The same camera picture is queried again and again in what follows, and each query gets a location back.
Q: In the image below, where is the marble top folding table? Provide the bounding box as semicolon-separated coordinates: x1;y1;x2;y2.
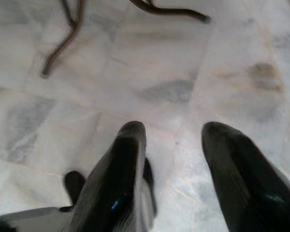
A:
40;0;211;79

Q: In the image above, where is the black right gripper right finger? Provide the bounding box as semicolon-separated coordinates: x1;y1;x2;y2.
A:
202;121;290;232

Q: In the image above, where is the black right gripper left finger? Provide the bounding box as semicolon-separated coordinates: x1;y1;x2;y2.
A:
67;120;147;232

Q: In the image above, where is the grey robot leg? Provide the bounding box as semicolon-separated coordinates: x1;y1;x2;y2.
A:
136;180;158;232
0;206;74;232

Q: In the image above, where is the black robot foot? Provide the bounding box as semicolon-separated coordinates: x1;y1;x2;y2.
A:
59;170;87;214
144;158;156;193

